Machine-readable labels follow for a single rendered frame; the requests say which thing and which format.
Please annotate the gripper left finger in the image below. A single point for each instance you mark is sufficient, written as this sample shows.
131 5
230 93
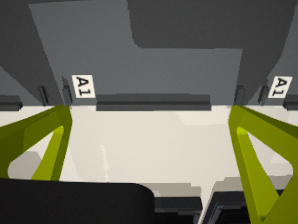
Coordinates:
17 137

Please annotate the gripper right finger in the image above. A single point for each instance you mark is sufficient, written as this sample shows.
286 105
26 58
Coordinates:
259 191

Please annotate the black well plate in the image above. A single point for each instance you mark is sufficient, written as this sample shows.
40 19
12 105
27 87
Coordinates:
234 216

